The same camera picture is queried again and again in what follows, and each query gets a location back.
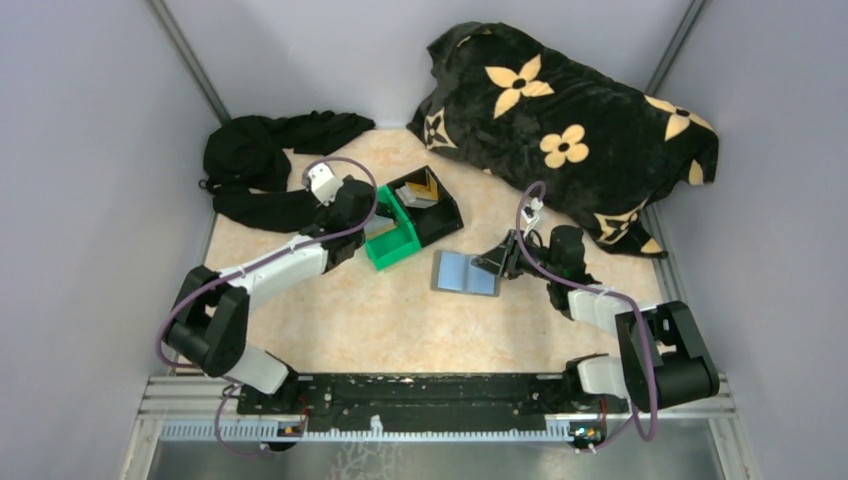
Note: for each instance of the green plastic bin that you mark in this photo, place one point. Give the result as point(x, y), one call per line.
point(397, 244)

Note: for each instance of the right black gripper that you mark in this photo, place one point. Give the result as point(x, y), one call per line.
point(503, 259)

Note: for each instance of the black cloth garment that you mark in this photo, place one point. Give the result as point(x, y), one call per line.
point(248, 170)

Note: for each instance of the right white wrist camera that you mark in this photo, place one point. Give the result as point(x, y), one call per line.
point(530, 213)

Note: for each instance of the cards in black bin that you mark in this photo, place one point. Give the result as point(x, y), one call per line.
point(406, 196)

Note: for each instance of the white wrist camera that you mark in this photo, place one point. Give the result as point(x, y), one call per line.
point(530, 213)
point(322, 182)

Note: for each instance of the black plastic bin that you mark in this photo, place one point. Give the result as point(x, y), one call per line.
point(434, 222)

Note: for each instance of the aluminium frame rail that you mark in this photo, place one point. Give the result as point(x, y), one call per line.
point(194, 407)

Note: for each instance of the black floral plush blanket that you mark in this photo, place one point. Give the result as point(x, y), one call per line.
point(506, 104)

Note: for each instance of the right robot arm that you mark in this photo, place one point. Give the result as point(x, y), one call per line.
point(662, 359)

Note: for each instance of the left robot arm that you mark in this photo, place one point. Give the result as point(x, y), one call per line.
point(208, 325)

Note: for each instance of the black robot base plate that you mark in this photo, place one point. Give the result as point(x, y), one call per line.
point(412, 403)

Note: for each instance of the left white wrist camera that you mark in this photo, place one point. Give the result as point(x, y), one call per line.
point(322, 182)

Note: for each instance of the gold VIP card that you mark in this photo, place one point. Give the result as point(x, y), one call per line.
point(427, 192)

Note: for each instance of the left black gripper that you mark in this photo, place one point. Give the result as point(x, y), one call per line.
point(324, 210)

